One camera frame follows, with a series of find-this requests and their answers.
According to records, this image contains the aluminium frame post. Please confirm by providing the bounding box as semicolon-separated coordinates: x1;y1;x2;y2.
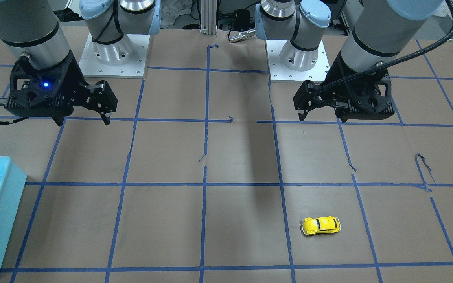
200;0;217;37

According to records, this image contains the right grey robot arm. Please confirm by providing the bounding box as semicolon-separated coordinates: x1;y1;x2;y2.
0;0;161;126

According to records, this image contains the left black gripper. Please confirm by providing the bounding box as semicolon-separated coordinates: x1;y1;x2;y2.
293;69;393;122

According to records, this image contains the black braided cable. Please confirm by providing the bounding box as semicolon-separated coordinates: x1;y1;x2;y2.
316;0;453;97

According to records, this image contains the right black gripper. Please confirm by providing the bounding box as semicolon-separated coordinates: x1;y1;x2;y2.
5;51;118;126

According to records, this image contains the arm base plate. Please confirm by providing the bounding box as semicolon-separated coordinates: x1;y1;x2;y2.
265;40;330;84
78;34;151;79

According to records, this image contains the yellow beetle toy car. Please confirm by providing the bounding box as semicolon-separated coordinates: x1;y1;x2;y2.
300;216;341;237

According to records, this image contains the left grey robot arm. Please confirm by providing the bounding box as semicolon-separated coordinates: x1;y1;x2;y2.
255;0;453;122

